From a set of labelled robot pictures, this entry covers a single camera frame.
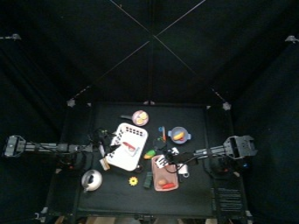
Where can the pink rectangular tray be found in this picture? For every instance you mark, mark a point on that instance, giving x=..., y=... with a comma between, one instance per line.
x=166, y=176

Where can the orange toy carrot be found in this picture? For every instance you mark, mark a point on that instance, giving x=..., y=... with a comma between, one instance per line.
x=163, y=133

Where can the yellow toy hot dog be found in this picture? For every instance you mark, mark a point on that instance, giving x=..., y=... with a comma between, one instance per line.
x=179, y=136

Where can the red toy sausage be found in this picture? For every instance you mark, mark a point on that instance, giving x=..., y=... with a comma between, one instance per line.
x=169, y=186

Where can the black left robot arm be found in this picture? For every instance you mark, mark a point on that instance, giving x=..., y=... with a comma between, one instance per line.
x=43, y=146

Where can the silver metal bowl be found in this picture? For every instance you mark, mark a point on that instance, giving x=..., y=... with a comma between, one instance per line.
x=91, y=180

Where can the white striped card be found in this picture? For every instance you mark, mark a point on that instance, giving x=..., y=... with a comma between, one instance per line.
x=161, y=162

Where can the green yellow toy vegetable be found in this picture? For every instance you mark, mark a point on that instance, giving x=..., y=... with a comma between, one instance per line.
x=149, y=154

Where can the yellow toy flower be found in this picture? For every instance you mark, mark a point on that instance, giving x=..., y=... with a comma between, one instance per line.
x=134, y=181

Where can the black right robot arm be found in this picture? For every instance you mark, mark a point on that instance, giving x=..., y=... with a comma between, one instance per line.
x=234, y=147

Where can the orange toy ball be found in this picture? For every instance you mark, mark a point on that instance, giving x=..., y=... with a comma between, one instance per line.
x=162, y=182

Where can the blue toy pot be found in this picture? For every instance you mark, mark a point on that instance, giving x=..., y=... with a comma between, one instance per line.
x=179, y=135

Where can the dark green rectangular block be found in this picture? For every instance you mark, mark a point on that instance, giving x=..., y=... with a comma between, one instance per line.
x=147, y=179

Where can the pink toy frying pan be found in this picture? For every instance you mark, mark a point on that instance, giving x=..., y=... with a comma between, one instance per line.
x=139, y=117

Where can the wooden brush block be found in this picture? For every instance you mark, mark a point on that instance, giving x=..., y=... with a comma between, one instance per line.
x=105, y=164

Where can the white slotted plastic basket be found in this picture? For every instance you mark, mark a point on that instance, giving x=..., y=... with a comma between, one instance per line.
x=129, y=145

